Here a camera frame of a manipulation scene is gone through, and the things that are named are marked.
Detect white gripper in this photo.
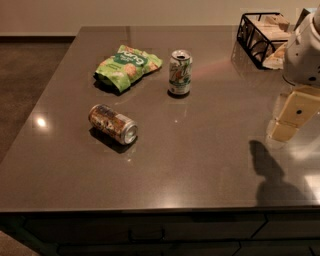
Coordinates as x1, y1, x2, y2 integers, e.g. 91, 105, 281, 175
269, 13, 320, 142

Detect orange soda can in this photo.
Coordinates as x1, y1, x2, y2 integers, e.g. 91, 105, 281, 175
88, 104, 138, 145

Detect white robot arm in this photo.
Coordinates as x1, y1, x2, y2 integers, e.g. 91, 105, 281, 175
267, 7, 320, 142

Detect white green soda can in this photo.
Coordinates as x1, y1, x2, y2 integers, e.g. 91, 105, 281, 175
169, 49, 193, 95

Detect napkins in basket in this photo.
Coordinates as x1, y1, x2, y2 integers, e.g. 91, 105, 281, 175
249, 14, 290, 70

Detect green snack bag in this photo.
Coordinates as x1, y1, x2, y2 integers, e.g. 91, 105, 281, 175
94, 45, 163, 93

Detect black wire basket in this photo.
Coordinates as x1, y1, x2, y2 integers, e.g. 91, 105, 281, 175
237, 12, 290, 69

